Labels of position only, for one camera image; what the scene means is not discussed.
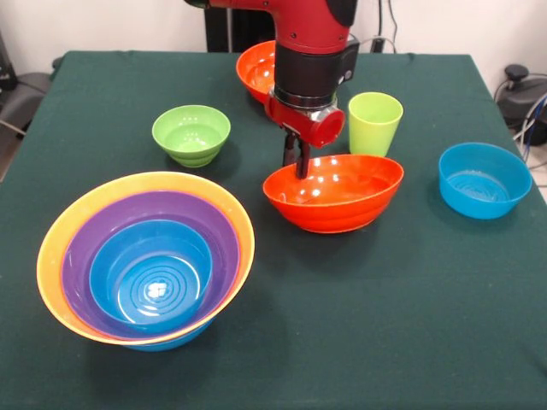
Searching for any medium blue plastic bowl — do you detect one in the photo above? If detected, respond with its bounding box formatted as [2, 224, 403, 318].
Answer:
[123, 318, 215, 352]

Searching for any red plastic bowl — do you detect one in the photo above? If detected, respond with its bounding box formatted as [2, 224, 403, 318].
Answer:
[235, 40, 279, 106]
[262, 154, 405, 235]

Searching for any green plastic bowl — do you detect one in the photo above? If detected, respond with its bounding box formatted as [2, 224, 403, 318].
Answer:
[151, 104, 232, 168]

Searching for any green plastic cup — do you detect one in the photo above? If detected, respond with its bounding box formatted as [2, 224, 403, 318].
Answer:
[348, 91, 404, 157]

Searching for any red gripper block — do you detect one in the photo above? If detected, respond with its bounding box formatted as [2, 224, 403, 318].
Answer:
[263, 93, 346, 179]

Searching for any purple plastic bowl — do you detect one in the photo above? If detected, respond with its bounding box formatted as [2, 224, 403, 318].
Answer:
[61, 190, 242, 342]

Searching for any small blue plastic bowl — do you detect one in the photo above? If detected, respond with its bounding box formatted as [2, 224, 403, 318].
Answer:
[88, 220, 214, 325]
[438, 142, 533, 220]

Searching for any wall cable with plug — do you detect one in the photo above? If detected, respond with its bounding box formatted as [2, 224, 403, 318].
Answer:
[354, 0, 401, 55]

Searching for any dark green tablecloth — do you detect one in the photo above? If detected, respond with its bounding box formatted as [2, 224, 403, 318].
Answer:
[0, 50, 547, 410]

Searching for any large orange plastic bowl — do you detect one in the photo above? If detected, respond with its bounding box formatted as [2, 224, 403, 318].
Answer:
[36, 171, 256, 346]

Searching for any cable tangle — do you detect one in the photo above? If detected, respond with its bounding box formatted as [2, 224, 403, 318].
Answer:
[512, 93, 547, 172]

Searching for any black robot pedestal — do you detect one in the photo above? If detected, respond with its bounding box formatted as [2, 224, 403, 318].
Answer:
[203, 6, 279, 55]

